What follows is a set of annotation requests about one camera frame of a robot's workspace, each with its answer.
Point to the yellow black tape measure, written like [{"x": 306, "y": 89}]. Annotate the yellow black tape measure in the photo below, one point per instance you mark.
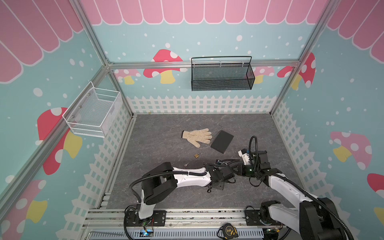
[{"x": 227, "y": 232}]

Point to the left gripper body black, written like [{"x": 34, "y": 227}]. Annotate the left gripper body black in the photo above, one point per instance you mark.
[{"x": 220, "y": 187}]

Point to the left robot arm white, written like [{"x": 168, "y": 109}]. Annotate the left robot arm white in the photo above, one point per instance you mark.
[{"x": 157, "y": 184}]

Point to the beige knit work glove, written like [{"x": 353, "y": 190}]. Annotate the beige knit work glove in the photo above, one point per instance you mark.
[{"x": 198, "y": 136}]

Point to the black mesh wall basket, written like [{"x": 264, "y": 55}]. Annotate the black mesh wall basket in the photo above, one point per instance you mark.
[{"x": 227, "y": 73}]

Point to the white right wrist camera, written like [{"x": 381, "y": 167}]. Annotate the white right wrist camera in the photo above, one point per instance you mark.
[{"x": 244, "y": 154}]

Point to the white wire wall basket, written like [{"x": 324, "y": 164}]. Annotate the white wire wall basket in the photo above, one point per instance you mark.
[{"x": 93, "y": 112}]

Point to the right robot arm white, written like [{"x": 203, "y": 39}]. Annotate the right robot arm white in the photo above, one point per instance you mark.
[{"x": 314, "y": 218}]

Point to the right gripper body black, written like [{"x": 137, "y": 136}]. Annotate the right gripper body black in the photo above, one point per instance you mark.
[{"x": 260, "y": 159}]

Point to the black flat box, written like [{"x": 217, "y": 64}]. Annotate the black flat box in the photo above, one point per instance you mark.
[{"x": 222, "y": 141}]

